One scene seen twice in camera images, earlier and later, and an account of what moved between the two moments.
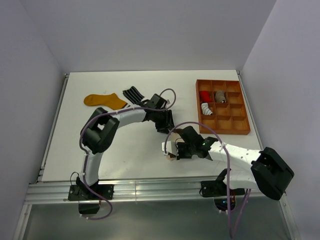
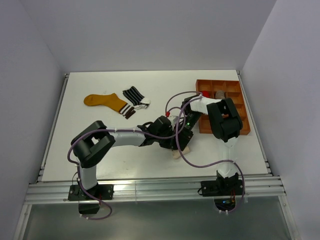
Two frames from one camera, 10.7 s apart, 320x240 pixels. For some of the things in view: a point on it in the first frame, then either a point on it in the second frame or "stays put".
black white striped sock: [133, 95] stays put
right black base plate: [211, 188] stays put
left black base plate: [77, 192] stays put
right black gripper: [180, 155] → [185, 136]
